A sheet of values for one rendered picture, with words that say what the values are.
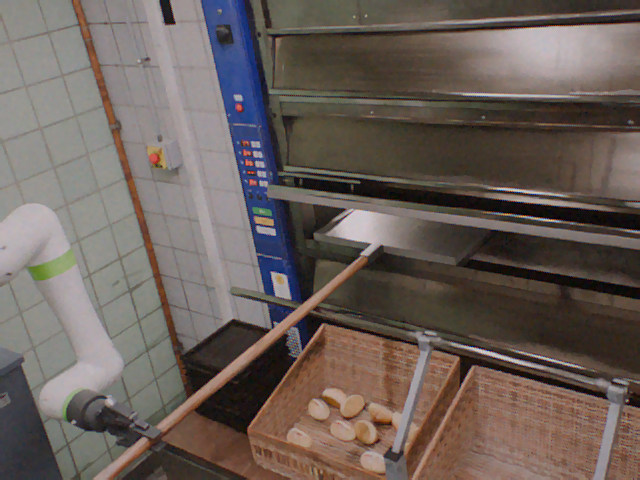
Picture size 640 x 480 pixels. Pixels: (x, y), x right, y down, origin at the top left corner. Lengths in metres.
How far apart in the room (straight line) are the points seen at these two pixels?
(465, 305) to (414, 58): 0.78
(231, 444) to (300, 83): 1.26
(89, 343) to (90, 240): 1.11
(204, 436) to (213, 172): 0.95
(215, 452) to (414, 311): 0.85
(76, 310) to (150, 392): 1.52
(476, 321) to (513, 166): 0.55
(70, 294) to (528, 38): 1.32
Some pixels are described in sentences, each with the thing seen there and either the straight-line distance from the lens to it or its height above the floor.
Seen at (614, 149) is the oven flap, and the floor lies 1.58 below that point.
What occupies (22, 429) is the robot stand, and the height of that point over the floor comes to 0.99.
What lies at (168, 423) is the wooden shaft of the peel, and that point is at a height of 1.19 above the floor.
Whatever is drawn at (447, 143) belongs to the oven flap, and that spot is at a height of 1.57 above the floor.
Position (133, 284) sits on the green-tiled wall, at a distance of 3.33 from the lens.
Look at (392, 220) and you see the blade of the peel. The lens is 2.67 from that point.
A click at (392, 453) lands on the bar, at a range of 2.02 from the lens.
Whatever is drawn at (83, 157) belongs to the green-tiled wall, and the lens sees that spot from 3.11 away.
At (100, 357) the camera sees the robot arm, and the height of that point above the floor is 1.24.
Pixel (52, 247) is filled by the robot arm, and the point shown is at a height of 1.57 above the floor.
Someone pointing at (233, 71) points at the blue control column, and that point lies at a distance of 2.55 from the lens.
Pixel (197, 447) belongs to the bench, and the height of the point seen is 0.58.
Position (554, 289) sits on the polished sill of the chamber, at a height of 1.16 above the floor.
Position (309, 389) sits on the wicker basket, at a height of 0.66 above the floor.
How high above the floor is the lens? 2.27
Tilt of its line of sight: 24 degrees down
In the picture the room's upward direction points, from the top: 10 degrees counter-clockwise
